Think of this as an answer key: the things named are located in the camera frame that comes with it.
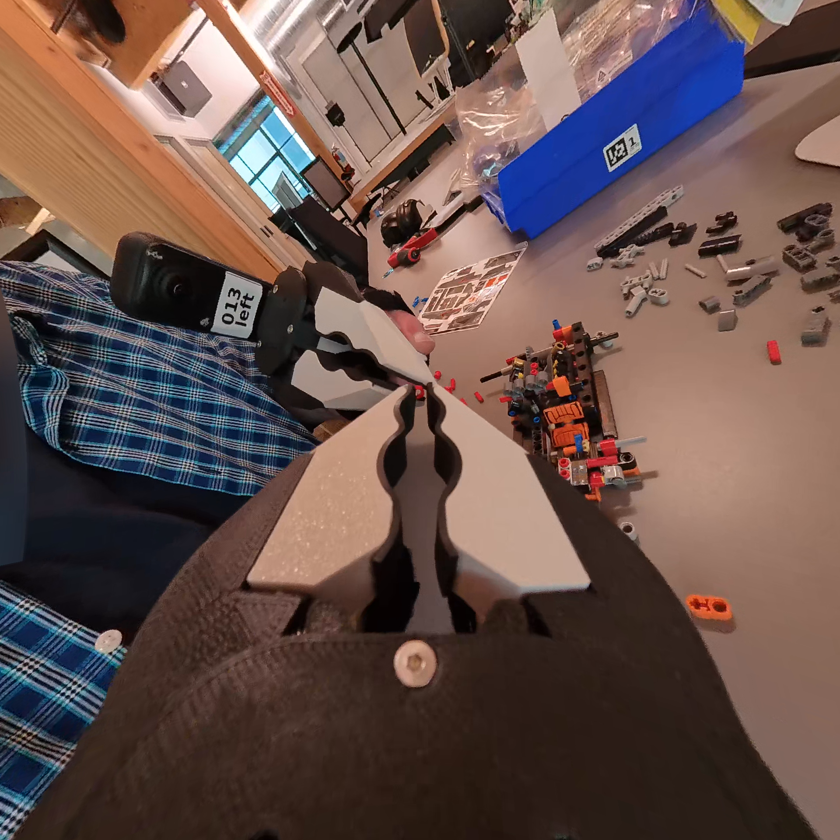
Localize window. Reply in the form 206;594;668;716
217;108;316;211

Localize person's left forearm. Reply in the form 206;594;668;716
0;261;322;497

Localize multicolour lego car chassis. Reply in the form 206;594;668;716
481;320;658;505

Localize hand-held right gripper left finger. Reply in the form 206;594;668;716
245;385;421;631

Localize blue plaid shirt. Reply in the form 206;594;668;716
0;581;127;840

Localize white card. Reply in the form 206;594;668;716
515;10;583;130

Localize red and black tool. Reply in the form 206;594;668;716
386;223;460;269

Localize white rounded base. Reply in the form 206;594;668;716
794;120;840;166

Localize person's left hand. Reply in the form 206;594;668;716
388;311;437;360

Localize black computer monitor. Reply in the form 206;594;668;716
301;155;352;211

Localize black light stand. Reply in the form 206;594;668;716
336;20;409;137

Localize navy garment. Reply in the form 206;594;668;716
0;308;319;634

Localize scatter of grey lego pieces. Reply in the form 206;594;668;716
586;185;840;349

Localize clear plastic bags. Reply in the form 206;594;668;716
456;0;723;198

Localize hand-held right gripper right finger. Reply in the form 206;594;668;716
424;382;592;632

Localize blue plastic bin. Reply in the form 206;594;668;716
497;0;747;240

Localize lego sticker sheet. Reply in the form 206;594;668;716
416;241;529;337

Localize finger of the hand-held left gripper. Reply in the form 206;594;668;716
287;344;401;413
312;289;435;388

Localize large black screen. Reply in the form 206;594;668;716
436;0;527;89

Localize black wall box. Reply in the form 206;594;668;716
151;60;212;119

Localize black headset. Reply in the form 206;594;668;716
379;199;434;245

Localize pile of black lego pieces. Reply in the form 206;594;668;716
668;203;840;273

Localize yellow paper sheet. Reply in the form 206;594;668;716
712;0;762;44

